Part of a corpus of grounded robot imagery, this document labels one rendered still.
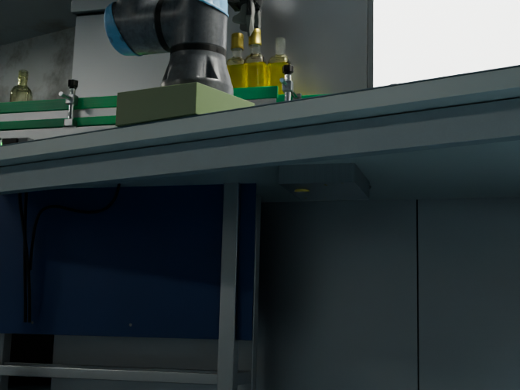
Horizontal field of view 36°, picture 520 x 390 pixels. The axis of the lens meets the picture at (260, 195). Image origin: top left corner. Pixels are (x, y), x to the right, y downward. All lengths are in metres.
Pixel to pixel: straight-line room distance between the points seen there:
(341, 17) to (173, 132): 0.93
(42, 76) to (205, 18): 5.46
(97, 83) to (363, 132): 1.35
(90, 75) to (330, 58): 0.77
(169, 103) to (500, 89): 0.64
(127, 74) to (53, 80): 4.43
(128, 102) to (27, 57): 5.66
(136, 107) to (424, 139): 0.59
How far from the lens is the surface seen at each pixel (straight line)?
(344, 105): 1.37
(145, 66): 2.53
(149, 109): 1.61
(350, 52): 2.32
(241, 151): 1.51
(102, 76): 2.59
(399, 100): 1.33
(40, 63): 7.15
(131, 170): 1.68
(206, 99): 1.57
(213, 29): 1.66
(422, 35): 2.31
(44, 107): 2.31
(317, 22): 2.37
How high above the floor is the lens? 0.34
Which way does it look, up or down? 10 degrees up
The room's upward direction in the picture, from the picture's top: 1 degrees clockwise
